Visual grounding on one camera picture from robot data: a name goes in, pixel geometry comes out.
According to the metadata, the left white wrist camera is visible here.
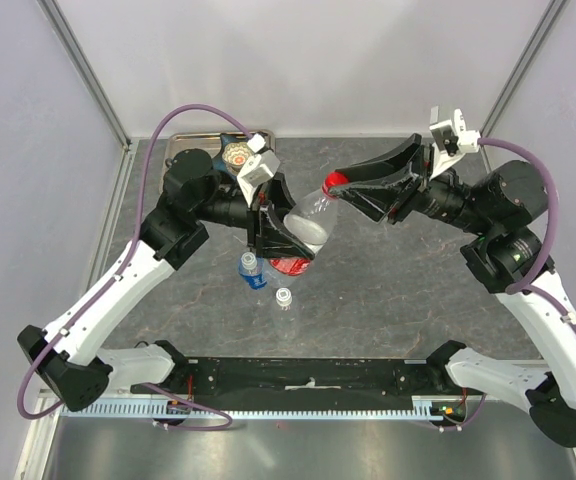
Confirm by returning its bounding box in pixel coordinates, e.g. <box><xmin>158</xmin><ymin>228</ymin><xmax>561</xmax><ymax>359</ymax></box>
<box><xmin>237</xmin><ymin>133</ymin><xmax>280</xmax><ymax>207</ymax></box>

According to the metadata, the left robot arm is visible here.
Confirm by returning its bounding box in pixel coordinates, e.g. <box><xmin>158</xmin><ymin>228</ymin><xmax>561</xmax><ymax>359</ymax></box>
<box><xmin>17</xmin><ymin>149</ymin><xmax>315</xmax><ymax>412</ymax></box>

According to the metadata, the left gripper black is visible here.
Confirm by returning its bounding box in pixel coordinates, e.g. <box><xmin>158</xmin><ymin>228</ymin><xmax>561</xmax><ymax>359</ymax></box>
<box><xmin>194</xmin><ymin>171</ymin><xmax>320</xmax><ymax>259</ymax></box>

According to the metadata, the clear small bottle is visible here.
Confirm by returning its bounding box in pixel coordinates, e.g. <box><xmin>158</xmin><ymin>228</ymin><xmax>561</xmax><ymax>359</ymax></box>
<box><xmin>271</xmin><ymin>287</ymin><xmax>301</xmax><ymax>341</ymax></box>

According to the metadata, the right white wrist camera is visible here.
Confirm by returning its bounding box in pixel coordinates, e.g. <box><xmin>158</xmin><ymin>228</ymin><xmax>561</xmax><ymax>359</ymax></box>
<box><xmin>429</xmin><ymin>106</ymin><xmax>481</xmax><ymax>179</ymax></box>

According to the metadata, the blue star-shaped dish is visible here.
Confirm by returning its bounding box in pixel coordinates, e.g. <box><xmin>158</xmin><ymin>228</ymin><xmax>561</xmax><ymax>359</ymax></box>
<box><xmin>212</xmin><ymin>133</ymin><xmax>248</xmax><ymax>177</ymax></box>

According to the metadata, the slotted cable duct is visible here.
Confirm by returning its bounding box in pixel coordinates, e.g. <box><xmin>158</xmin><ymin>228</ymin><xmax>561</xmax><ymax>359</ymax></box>
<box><xmin>60</xmin><ymin>396</ymin><xmax>442</xmax><ymax>421</ymax></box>

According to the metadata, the red label water bottle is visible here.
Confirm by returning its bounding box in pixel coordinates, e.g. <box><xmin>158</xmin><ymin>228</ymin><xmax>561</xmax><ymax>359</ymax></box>
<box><xmin>264</xmin><ymin>184</ymin><xmax>339</xmax><ymax>288</ymax></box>

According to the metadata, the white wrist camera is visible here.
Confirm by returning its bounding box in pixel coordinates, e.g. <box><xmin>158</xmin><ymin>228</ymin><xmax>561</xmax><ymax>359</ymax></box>
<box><xmin>237</xmin><ymin>133</ymin><xmax>280</xmax><ymax>207</ymax></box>
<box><xmin>429</xmin><ymin>106</ymin><xmax>481</xmax><ymax>179</ymax></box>

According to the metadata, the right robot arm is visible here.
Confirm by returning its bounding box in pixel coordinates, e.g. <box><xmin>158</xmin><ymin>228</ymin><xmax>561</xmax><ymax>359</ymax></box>
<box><xmin>323</xmin><ymin>135</ymin><xmax>576</xmax><ymax>448</ymax></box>

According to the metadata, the blue label small bottle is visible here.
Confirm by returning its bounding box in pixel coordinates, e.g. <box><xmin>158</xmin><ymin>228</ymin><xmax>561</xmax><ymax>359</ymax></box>
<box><xmin>238</xmin><ymin>251</ymin><xmax>267</xmax><ymax>291</ymax></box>

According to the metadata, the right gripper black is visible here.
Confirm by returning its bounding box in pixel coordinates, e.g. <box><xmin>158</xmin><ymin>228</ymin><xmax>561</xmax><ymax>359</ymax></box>
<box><xmin>330</xmin><ymin>132</ymin><xmax>496</xmax><ymax>236</ymax></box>

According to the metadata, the small patterned bowl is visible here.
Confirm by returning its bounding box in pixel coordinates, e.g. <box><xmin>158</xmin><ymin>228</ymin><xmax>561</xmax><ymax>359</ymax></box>
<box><xmin>221</xmin><ymin>142</ymin><xmax>254</xmax><ymax>171</ymax></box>

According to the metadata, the red bottle cap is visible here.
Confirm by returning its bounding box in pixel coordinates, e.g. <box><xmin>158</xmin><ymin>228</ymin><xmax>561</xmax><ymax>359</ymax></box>
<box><xmin>322</xmin><ymin>171</ymin><xmax>349</xmax><ymax>198</ymax></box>

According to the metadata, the metal tray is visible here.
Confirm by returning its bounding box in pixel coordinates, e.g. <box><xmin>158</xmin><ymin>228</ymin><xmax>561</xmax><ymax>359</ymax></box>
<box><xmin>160</xmin><ymin>128</ymin><xmax>277</xmax><ymax>194</ymax></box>

